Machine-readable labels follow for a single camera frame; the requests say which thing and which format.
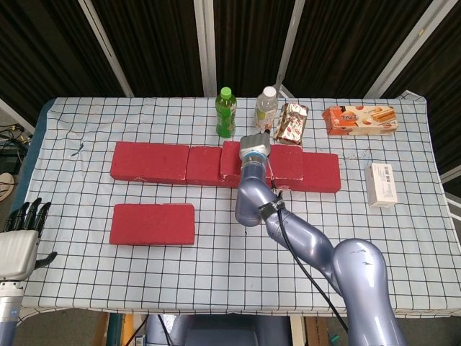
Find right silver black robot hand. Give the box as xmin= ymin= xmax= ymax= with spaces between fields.
xmin=238 ymin=130 xmax=274 ymax=161

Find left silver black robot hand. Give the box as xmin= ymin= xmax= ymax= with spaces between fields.
xmin=0 ymin=197 xmax=58 ymax=283

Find red brick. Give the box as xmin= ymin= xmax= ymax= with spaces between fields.
xmin=219 ymin=140 xmax=305 ymax=182
xmin=109 ymin=203 xmax=196 ymax=247
xmin=109 ymin=141 xmax=191 ymax=185
xmin=263 ymin=150 xmax=342 ymax=195
xmin=185 ymin=146 xmax=266 ymax=190

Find clear bottle with white cap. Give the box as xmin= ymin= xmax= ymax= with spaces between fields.
xmin=254 ymin=86 xmax=279 ymax=134

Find gold foil snack pack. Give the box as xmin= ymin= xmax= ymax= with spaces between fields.
xmin=274 ymin=102 xmax=310 ymax=148

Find green drink bottle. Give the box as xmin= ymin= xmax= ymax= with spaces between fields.
xmin=215 ymin=86 xmax=238 ymax=139

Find beige shoe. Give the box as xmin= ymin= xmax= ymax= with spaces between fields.
xmin=0 ymin=172 xmax=16 ymax=203

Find black box on floor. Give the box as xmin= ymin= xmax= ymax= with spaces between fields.
xmin=0 ymin=148 xmax=22 ymax=174

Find orange biscuit box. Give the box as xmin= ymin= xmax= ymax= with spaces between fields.
xmin=321 ymin=105 xmax=399 ymax=137

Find wooden table leg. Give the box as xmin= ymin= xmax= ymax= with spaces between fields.
xmin=94 ymin=312 xmax=109 ymax=346

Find small white carton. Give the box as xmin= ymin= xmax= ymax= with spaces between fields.
xmin=364 ymin=162 xmax=399 ymax=208

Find dark pleated curtain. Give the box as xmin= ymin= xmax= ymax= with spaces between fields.
xmin=0 ymin=0 xmax=461 ymax=174

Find white black checked tablecloth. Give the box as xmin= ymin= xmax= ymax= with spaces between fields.
xmin=0 ymin=96 xmax=461 ymax=320

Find blue-grey robot torso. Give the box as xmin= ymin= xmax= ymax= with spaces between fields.
xmin=146 ymin=314 xmax=292 ymax=346

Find brown cardboard box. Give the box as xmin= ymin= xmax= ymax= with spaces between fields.
xmin=305 ymin=316 xmax=329 ymax=346

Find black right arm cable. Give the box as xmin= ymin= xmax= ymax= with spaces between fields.
xmin=265 ymin=158 xmax=349 ymax=333

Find white metal frame post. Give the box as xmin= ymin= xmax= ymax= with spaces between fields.
xmin=362 ymin=0 xmax=449 ymax=99
xmin=274 ymin=0 xmax=307 ymax=98
xmin=78 ymin=0 xmax=135 ymax=98
xmin=193 ymin=0 xmax=218 ymax=98

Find floor cable bundle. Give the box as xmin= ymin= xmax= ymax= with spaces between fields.
xmin=0 ymin=123 xmax=34 ymax=147

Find white metal frame bar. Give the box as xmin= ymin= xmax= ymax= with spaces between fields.
xmin=0 ymin=97 xmax=36 ymax=135
xmin=439 ymin=168 xmax=461 ymax=185

